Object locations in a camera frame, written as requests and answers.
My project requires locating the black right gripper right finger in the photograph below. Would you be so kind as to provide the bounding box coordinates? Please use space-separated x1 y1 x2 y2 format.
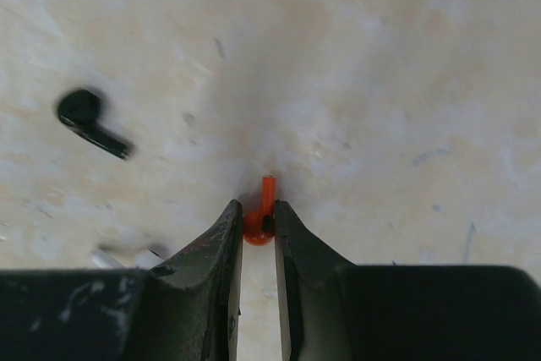
274 201 540 360

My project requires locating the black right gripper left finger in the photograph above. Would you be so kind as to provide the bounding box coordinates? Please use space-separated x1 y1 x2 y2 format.
1 200 242 360

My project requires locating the orange earbud with black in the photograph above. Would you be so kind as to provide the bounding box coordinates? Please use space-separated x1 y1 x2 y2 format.
243 175 276 246

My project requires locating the white earbud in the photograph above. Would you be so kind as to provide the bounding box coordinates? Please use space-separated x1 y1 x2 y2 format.
90 245 165 270

